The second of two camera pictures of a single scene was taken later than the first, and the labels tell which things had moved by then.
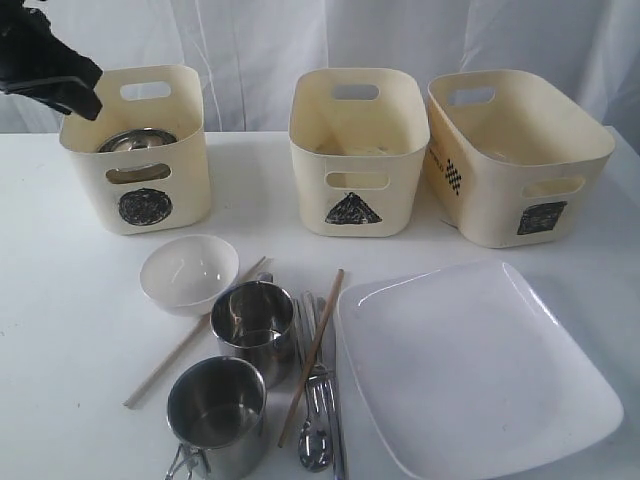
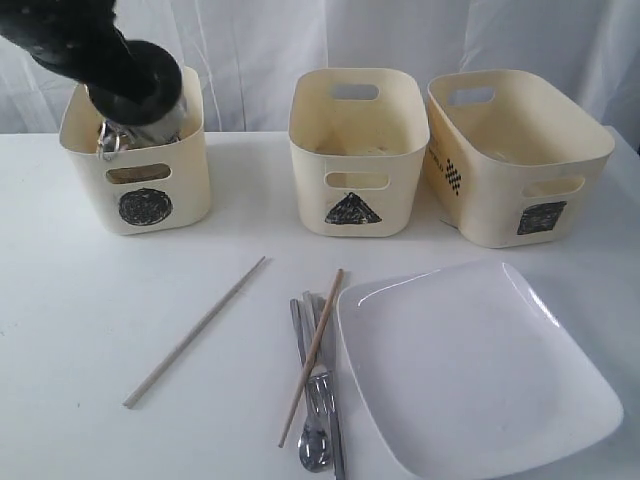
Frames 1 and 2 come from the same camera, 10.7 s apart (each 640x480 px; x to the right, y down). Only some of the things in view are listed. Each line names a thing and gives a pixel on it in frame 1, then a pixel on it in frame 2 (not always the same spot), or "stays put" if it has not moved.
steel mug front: x=216 y=407 -> x=114 y=135
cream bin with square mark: x=510 y=161 stays put
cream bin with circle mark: x=139 y=192 stays put
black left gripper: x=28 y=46 -> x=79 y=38
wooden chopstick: x=311 y=359 stays put
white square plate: x=469 y=370 stays put
